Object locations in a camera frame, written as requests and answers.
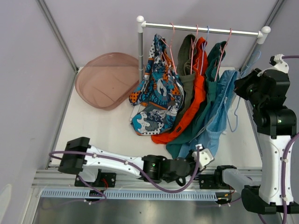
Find blue hanger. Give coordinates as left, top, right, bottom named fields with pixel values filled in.
left=227, top=50, right=261, bottom=133
left=200, top=25, right=210, bottom=75

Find silver white clothes rack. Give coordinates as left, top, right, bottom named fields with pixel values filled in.
left=136, top=15, right=271, bottom=82

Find light blue shorts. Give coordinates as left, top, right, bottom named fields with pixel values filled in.
left=177, top=70, right=240, bottom=157

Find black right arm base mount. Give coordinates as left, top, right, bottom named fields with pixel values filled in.
left=195, top=175, right=225, bottom=189

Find dark teal shorts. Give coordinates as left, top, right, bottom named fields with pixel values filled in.
left=166, top=41, right=226, bottom=159

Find grey slotted cable duct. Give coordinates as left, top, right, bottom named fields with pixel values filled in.
left=41, top=189, right=217, bottom=201

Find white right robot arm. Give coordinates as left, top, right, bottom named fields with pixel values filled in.
left=213, top=66, right=299, bottom=215

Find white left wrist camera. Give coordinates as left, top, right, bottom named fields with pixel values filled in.
left=192, top=144, right=214, bottom=171

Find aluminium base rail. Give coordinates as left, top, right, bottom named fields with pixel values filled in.
left=31, top=165, right=262, bottom=193

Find pink translucent plastic basin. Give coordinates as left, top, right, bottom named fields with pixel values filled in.
left=75, top=52, right=139, bottom=111

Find olive green shorts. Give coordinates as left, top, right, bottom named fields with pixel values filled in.
left=174, top=34, right=195, bottom=128

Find patterned blue orange shorts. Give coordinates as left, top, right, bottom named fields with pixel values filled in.
left=129, top=34, right=185, bottom=135

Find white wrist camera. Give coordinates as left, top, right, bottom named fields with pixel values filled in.
left=192, top=144, right=214, bottom=171
left=257, top=54, right=289, bottom=77

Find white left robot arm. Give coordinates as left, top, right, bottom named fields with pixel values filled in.
left=58, top=137, right=196, bottom=187

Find pink hanger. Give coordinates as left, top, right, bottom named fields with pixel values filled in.
left=160, top=22, right=177, bottom=75
left=190, top=24, right=199, bottom=74
left=214, top=28, right=232, bottom=81

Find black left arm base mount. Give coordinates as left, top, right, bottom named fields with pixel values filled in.
left=86, top=171, right=116, bottom=188

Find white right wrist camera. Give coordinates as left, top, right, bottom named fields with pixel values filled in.
left=257, top=54, right=289, bottom=77

